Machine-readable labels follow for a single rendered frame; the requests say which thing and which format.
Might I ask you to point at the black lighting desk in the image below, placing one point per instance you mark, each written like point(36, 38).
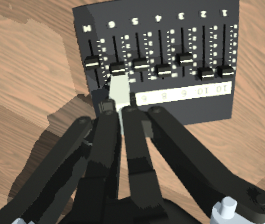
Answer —
point(152, 38)

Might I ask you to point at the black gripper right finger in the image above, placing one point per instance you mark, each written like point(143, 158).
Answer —
point(224, 197)

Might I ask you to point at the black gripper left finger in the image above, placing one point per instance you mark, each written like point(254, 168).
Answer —
point(45, 194)

